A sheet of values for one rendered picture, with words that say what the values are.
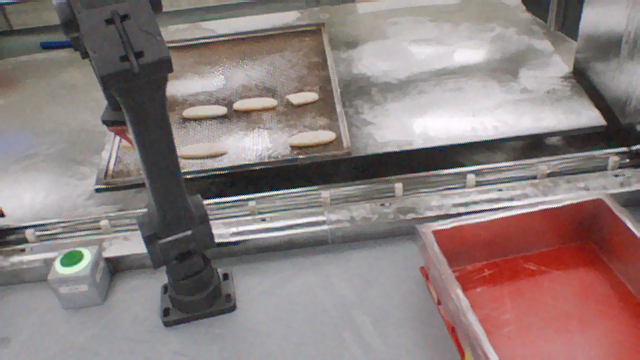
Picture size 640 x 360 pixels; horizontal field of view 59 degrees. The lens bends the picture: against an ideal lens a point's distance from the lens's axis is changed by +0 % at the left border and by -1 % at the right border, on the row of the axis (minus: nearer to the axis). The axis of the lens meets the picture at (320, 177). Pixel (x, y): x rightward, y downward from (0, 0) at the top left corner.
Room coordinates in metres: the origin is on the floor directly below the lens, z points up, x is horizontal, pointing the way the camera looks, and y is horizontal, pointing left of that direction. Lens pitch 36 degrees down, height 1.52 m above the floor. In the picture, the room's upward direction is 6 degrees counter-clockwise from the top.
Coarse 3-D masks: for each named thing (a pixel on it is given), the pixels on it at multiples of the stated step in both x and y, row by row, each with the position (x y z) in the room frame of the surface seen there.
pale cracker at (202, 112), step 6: (192, 108) 1.14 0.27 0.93; (198, 108) 1.13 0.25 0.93; (204, 108) 1.13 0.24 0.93; (210, 108) 1.13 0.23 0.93; (216, 108) 1.13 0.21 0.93; (222, 108) 1.13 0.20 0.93; (186, 114) 1.12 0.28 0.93; (192, 114) 1.12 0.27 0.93; (198, 114) 1.11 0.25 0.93; (204, 114) 1.11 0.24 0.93; (210, 114) 1.11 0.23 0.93; (216, 114) 1.11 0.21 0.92; (222, 114) 1.11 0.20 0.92
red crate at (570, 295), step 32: (512, 256) 0.68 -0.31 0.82; (544, 256) 0.67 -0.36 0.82; (576, 256) 0.66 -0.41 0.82; (480, 288) 0.62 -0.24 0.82; (512, 288) 0.61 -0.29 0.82; (544, 288) 0.60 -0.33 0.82; (576, 288) 0.59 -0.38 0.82; (608, 288) 0.59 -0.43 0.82; (480, 320) 0.55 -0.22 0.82; (512, 320) 0.55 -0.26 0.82; (544, 320) 0.54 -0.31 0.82; (576, 320) 0.53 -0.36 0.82; (608, 320) 0.53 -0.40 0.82; (512, 352) 0.49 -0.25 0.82; (544, 352) 0.48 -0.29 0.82; (576, 352) 0.48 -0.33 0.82; (608, 352) 0.47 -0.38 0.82
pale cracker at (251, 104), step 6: (240, 102) 1.14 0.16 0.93; (246, 102) 1.14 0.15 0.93; (252, 102) 1.13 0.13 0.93; (258, 102) 1.13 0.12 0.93; (264, 102) 1.13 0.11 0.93; (270, 102) 1.13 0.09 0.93; (276, 102) 1.13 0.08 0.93; (234, 108) 1.13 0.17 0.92; (240, 108) 1.12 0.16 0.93; (246, 108) 1.12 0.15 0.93; (252, 108) 1.12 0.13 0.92; (258, 108) 1.12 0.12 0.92; (264, 108) 1.12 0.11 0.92
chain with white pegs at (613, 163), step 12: (612, 156) 0.87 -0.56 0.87; (540, 168) 0.86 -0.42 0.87; (612, 168) 0.85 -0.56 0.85; (468, 180) 0.85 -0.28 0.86; (324, 192) 0.85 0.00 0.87; (396, 192) 0.85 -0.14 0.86; (420, 192) 0.86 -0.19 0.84; (252, 204) 0.84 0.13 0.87; (324, 204) 0.84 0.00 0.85; (228, 216) 0.85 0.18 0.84; (108, 228) 0.83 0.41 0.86; (36, 240) 0.83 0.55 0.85; (48, 240) 0.84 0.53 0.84
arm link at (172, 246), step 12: (156, 240) 0.64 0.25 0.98; (168, 240) 0.65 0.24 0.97; (180, 240) 0.65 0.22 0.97; (192, 240) 0.65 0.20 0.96; (168, 252) 0.64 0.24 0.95; (180, 252) 0.65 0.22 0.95; (192, 252) 0.66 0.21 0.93; (168, 264) 0.64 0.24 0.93; (180, 264) 0.63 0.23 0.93; (192, 264) 0.64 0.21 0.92; (180, 276) 0.63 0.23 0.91; (192, 276) 0.64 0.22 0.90
